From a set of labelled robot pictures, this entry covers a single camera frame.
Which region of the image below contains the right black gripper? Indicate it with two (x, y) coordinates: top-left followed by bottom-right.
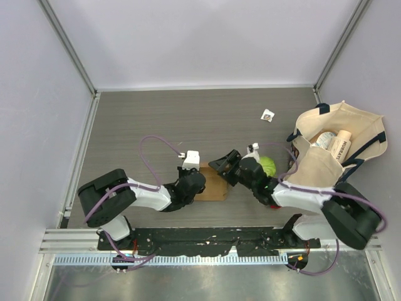
(209, 149), (256, 191)

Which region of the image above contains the brown cardboard paper box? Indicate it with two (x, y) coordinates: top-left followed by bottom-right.
(194, 162), (228, 201)

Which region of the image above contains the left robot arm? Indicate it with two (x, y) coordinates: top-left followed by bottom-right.
(77, 167), (206, 250)

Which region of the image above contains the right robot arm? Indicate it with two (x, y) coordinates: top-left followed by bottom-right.
(209, 150), (385, 250)

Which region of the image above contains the green cabbage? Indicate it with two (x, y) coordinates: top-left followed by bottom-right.
(260, 156), (276, 177)

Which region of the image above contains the small white wrapper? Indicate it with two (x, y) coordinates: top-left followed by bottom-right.
(261, 109), (275, 122)

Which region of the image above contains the white round package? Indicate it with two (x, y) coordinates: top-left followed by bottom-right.
(312, 132), (336, 150)

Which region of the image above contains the beige canvas tote bag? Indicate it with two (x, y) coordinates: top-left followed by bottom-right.
(283, 102), (388, 188)

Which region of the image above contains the beige lotion bottle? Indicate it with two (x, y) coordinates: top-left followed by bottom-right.
(328, 130), (352, 163)

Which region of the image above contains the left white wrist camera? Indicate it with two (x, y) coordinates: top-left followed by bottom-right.
(178, 150), (200, 170)

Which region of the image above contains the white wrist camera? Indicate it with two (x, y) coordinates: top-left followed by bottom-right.
(243, 143), (260, 162)
(178, 150), (200, 170)

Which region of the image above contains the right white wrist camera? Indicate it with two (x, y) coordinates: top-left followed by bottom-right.
(243, 143), (260, 162)

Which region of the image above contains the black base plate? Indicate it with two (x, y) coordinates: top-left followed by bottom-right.
(115, 227), (321, 257)

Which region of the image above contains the left aluminium frame post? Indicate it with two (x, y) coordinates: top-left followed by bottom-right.
(37, 0), (100, 98)

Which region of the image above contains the aluminium frame post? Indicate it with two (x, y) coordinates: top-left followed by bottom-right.
(313, 0), (372, 97)
(37, 0), (100, 98)

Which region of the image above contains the white slotted cable duct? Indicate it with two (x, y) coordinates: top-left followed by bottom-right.
(53, 253), (288, 267)

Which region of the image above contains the right aluminium frame post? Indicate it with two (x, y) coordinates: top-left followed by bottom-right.
(313, 0), (372, 97)

